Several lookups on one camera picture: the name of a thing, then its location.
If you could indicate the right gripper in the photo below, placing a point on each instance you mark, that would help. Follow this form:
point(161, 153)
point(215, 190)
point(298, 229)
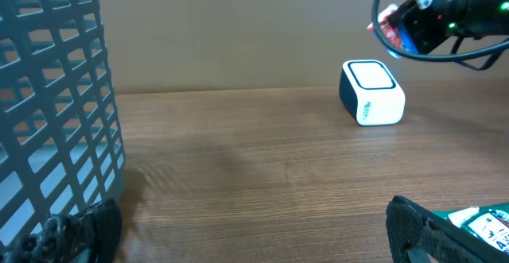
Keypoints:
point(423, 30)

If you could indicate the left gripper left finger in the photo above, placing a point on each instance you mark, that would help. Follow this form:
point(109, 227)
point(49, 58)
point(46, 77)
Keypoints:
point(92, 235)

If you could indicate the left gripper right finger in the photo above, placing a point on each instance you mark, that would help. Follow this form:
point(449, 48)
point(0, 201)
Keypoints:
point(472, 234)

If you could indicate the red white small packet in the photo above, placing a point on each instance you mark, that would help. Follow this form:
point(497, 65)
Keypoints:
point(390, 32)

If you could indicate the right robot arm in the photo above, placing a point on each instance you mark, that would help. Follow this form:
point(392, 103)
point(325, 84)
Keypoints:
point(481, 18)

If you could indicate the grey plastic shopping basket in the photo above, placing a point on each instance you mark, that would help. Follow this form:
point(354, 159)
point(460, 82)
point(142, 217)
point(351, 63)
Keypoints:
point(61, 142)

